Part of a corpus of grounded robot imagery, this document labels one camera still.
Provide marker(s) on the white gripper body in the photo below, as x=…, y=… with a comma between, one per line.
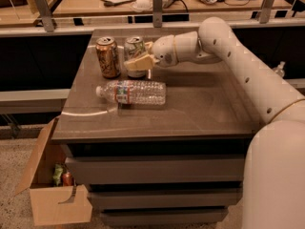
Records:
x=163, y=52

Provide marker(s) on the open cardboard box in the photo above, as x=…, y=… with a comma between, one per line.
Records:
x=52, y=205

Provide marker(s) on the white green 7up can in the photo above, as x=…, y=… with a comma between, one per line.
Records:
x=133, y=47

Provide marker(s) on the red can in box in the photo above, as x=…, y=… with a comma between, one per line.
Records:
x=67, y=179

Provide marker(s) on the grey drawer cabinet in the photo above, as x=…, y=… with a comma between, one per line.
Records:
x=176, y=163

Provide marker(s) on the metal bracket right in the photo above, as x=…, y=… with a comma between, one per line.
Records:
x=265, y=12

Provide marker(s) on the metal bracket middle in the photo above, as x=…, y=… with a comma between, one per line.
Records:
x=157, y=13

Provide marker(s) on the metal bracket left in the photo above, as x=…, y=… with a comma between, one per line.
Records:
x=45, y=14

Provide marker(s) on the white face mask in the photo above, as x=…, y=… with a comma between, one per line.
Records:
x=141, y=5

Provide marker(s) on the clear plastic water bottle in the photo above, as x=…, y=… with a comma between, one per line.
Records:
x=133, y=92

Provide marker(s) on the green snack bag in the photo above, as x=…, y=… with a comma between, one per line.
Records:
x=58, y=172

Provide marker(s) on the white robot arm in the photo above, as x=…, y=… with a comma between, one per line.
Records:
x=274, y=171

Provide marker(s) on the metal bracket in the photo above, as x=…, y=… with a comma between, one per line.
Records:
x=157, y=13
x=265, y=12
x=45, y=14

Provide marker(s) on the orange soda can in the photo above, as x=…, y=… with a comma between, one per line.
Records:
x=108, y=58

